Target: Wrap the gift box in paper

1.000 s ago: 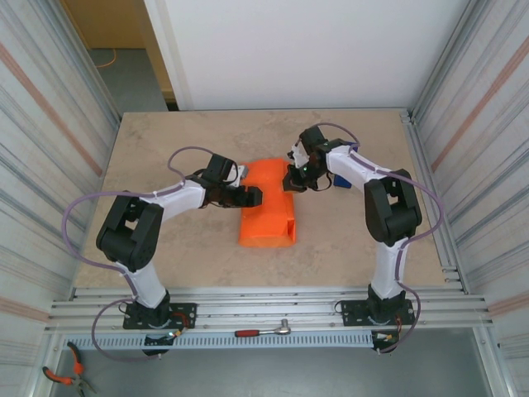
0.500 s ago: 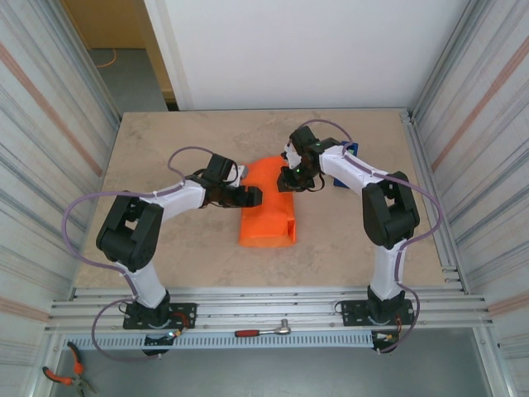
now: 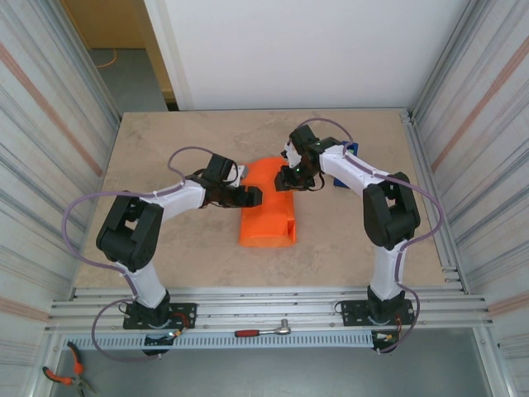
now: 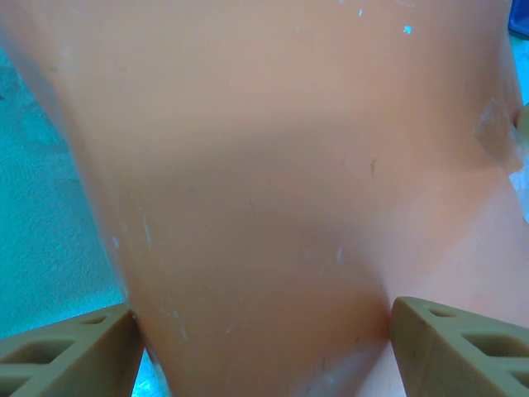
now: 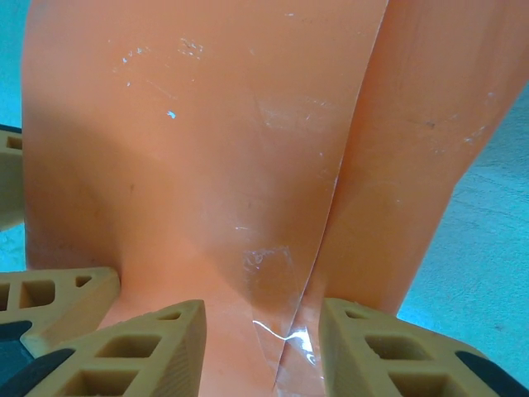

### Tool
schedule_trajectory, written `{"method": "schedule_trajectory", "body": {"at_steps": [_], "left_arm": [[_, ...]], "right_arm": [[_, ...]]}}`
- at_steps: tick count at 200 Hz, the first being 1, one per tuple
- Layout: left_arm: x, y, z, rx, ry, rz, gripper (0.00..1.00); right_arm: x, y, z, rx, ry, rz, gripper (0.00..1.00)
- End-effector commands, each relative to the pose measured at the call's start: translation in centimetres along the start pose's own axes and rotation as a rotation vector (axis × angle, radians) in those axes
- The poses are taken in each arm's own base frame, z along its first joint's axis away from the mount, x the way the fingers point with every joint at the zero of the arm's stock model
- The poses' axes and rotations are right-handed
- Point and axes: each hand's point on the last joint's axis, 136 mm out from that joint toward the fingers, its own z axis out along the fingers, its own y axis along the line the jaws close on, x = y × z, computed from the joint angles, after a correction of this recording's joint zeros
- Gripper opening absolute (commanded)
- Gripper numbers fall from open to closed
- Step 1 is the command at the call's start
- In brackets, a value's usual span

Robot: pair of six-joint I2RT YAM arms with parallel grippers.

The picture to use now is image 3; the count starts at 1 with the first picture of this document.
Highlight black electronics bracket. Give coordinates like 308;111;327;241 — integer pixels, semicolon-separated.
370;329;401;356
141;332;183;357

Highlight red and black power wire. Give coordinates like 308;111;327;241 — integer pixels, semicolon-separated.
374;314;403;344
167;310;196;338

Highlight orange wrapping paper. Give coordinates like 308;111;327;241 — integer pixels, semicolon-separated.
238;155;298;249

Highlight slotted grey cable duct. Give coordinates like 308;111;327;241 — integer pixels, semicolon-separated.
61;330;375;351

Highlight orange floor cable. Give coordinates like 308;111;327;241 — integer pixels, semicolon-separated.
95;47;119;69

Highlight aluminium mounting rails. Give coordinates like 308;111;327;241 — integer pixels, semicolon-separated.
44;286;496;335

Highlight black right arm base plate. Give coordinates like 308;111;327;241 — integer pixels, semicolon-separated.
341;299;415;328

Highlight blue tape dispenser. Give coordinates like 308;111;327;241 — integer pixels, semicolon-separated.
332;141;359;189

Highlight aluminium side rail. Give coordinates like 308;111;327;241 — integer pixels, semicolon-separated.
399;108;470;295

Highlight aluminium frame post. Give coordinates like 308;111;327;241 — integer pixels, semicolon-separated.
57;0;123;129
411;0;472;121

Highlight red-handled ratchet wrench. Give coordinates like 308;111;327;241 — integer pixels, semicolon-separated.
234;318;293;338

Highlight orange-handled pliers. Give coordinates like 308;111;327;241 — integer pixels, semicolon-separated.
42;341;98;395

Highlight tan wooden door jamb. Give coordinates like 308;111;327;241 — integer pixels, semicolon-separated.
142;0;179;112

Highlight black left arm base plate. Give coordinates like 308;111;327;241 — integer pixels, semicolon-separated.
122;302;198;331

